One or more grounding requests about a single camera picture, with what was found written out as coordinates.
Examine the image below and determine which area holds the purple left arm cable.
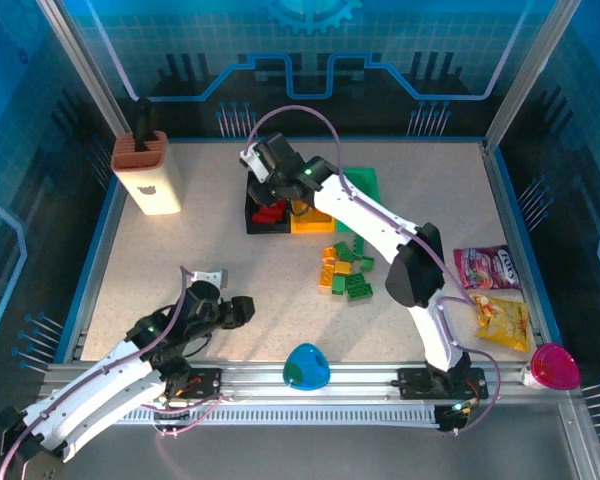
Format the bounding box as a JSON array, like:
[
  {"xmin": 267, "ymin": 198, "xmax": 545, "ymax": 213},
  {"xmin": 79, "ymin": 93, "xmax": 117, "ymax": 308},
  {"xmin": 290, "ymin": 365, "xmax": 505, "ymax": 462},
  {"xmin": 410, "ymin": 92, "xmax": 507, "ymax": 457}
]
[{"xmin": 0, "ymin": 265, "xmax": 227, "ymax": 480}]

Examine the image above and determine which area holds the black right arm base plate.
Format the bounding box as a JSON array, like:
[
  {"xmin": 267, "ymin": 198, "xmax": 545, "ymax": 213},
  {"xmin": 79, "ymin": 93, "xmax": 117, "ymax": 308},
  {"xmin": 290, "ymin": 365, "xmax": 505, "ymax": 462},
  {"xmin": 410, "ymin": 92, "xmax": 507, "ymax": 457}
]
[{"xmin": 397, "ymin": 367, "xmax": 489, "ymax": 401}]

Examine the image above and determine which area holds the white knife block brown top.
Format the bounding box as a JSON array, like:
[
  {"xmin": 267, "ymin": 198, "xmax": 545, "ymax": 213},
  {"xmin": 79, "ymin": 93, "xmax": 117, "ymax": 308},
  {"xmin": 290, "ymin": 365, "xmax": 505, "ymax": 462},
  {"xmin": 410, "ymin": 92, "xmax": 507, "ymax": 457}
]
[{"xmin": 110, "ymin": 130, "xmax": 184, "ymax": 216}]

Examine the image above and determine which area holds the black controller board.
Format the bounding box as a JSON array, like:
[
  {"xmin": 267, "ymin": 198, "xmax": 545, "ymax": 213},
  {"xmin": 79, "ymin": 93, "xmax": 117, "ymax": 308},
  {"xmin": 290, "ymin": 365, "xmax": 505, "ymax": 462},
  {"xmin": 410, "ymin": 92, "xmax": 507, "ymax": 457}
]
[
  {"xmin": 152, "ymin": 394, "xmax": 191, "ymax": 424},
  {"xmin": 437, "ymin": 399, "xmax": 476, "ymax": 435}
]

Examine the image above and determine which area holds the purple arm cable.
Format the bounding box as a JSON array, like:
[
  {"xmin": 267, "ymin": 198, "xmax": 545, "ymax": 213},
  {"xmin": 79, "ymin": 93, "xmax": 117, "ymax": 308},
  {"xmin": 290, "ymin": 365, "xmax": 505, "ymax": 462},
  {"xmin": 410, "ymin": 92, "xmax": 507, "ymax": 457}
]
[
  {"xmin": 247, "ymin": 104, "xmax": 502, "ymax": 435},
  {"xmin": 0, "ymin": 265, "xmax": 227, "ymax": 480}
]

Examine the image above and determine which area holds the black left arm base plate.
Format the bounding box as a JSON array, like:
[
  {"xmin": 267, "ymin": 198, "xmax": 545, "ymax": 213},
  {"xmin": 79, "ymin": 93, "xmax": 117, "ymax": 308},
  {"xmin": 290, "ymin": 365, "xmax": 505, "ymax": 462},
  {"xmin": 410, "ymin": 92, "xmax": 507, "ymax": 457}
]
[{"xmin": 164, "ymin": 367, "xmax": 224, "ymax": 401}]

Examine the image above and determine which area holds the black plastic bin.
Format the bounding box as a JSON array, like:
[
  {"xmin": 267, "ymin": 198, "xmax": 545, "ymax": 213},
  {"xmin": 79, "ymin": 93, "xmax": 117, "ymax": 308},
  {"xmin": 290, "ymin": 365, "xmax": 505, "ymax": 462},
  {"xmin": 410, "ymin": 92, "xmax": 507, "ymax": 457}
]
[{"xmin": 243, "ymin": 172, "xmax": 292, "ymax": 236}]

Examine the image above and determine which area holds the slotted white cable duct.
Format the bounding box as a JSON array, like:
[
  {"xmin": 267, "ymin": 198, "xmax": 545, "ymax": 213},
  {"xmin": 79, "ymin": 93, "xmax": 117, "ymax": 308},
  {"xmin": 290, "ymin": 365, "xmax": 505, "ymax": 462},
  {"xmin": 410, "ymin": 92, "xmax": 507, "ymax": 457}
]
[{"xmin": 114, "ymin": 404, "xmax": 441, "ymax": 427}]

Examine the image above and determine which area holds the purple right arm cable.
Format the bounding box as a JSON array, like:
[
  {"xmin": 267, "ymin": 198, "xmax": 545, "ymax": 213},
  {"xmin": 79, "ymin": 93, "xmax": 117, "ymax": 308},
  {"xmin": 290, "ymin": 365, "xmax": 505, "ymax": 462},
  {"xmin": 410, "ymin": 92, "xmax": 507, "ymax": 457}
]
[{"xmin": 247, "ymin": 104, "xmax": 502, "ymax": 435}]

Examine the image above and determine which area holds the aluminium front rail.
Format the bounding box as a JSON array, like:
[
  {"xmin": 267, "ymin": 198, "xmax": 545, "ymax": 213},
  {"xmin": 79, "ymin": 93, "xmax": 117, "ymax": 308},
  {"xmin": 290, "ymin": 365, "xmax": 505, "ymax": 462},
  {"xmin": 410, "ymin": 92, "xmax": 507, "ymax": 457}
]
[{"xmin": 39, "ymin": 360, "xmax": 589, "ymax": 407}]

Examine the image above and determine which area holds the yellow plastic bin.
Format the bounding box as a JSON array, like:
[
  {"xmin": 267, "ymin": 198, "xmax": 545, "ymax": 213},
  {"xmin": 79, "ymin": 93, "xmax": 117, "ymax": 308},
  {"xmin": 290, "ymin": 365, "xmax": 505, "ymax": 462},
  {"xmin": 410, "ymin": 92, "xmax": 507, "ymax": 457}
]
[{"xmin": 290, "ymin": 207, "xmax": 335, "ymax": 235}]

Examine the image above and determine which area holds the purple candy bag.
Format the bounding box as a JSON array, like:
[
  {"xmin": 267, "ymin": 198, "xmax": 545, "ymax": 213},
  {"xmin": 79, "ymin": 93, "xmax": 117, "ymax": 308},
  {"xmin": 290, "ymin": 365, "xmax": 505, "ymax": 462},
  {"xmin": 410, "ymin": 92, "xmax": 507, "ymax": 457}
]
[{"xmin": 453, "ymin": 244, "xmax": 524, "ymax": 291}]

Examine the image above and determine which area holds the yellow snack bag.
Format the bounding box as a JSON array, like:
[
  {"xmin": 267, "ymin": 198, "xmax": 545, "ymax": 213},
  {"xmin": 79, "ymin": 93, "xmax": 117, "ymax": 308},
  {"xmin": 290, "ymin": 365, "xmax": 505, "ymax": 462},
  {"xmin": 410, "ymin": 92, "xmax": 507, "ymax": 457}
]
[{"xmin": 469, "ymin": 293, "xmax": 532, "ymax": 354}]

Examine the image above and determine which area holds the aluminium frame post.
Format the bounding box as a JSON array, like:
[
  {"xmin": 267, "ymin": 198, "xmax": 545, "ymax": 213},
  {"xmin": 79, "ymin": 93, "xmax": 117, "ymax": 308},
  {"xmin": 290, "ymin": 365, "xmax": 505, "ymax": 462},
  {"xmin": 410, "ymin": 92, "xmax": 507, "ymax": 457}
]
[
  {"xmin": 483, "ymin": 0, "xmax": 584, "ymax": 147},
  {"xmin": 35, "ymin": 0, "xmax": 131, "ymax": 144}
]

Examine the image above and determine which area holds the aluminium side rail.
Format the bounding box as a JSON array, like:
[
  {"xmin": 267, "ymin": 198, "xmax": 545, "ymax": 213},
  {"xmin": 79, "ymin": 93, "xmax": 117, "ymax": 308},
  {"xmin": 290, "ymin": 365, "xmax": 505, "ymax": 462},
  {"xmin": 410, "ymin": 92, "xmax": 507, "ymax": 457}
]
[{"xmin": 481, "ymin": 142, "xmax": 549, "ymax": 336}]

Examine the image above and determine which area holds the green plastic bin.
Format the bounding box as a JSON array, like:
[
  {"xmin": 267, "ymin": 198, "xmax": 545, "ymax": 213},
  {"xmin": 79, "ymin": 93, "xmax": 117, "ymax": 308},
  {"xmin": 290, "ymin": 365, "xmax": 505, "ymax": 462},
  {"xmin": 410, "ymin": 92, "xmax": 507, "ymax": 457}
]
[{"xmin": 335, "ymin": 167, "xmax": 381, "ymax": 234}]

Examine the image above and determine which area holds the black scissors handle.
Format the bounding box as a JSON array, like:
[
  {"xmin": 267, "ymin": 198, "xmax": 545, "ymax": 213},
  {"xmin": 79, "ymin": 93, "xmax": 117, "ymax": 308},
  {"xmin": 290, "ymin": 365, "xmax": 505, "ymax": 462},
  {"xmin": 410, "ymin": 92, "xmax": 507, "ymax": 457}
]
[{"xmin": 132, "ymin": 97, "xmax": 154, "ymax": 151}]

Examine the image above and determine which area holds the blue egg-shaped plastic toy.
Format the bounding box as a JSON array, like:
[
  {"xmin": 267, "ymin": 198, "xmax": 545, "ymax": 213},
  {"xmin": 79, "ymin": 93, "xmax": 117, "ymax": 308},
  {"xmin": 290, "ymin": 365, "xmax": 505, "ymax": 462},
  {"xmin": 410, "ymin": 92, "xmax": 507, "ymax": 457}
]
[{"xmin": 283, "ymin": 342, "xmax": 331, "ymax": 391}]

